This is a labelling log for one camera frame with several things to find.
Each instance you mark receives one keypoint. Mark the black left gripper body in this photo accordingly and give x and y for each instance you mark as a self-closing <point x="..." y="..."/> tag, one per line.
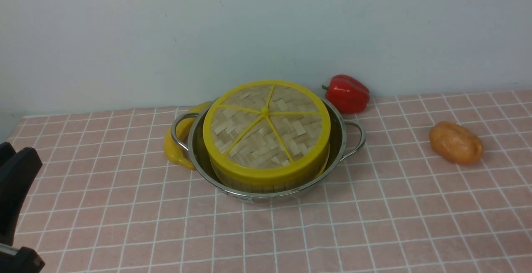
<point x="18" y="171"/>

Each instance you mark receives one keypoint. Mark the red toy bell pepper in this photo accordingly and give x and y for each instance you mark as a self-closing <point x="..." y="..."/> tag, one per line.
<point x="348" y="95"/>

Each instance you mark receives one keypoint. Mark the yellow woven bamboo steamer lid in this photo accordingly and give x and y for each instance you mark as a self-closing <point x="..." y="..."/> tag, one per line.
<point x="265" y="121"/>

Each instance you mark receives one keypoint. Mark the pink checkered tablecloth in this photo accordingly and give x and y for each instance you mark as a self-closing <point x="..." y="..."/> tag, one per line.
<point x="107" y="201"/>

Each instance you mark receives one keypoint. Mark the yellow toy banana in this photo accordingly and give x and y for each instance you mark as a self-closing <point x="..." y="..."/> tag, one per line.
<point x="184" y="128"/>

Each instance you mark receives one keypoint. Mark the orange toy potato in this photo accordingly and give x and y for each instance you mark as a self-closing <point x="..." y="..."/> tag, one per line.
<point x="455" y="143"/>

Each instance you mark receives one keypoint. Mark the yellow bamboo steamer basket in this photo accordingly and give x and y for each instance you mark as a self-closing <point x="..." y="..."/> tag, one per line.
<point x="273" y="178"/>

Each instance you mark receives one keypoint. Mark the stainless steel two-handled pot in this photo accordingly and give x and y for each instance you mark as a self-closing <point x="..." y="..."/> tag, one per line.
<point x="338" y="152"/>

